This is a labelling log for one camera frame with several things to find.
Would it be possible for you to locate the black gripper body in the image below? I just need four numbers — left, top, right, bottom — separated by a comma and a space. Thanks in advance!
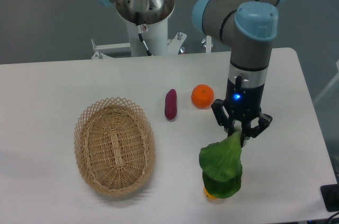
226, 79, 264, 122

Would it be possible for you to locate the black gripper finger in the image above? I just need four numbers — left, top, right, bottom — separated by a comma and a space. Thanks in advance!
240, 113, 273, 147
211, 99, 235, 133

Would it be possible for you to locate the green leafy vegetable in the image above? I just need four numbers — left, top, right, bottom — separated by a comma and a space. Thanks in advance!
199, 131, 243, 199

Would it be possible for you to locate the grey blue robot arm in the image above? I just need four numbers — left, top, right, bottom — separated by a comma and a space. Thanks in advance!
98, 0, 285, 143

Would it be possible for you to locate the woven wicker basket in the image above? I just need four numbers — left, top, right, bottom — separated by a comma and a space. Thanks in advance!
74, 97, 156, 197

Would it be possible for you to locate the orange fruit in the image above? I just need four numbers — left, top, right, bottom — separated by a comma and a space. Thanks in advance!
191, 84, 214, 109

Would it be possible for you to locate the purple sweet potato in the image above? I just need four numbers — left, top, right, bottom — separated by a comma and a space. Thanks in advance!
164, 89, 177, 120

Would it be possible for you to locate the small yellow toy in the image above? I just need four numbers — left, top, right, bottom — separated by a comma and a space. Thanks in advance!
203, 187, 217, 200

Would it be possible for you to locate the black device at table edge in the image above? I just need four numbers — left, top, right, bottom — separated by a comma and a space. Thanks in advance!
320, 184, 338, 212

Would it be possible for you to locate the black cable on pedestal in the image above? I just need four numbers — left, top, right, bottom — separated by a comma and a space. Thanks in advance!
135, 11, 154, 57

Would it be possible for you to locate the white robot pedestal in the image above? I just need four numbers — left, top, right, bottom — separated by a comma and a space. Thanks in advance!
91, 0, 187, 59

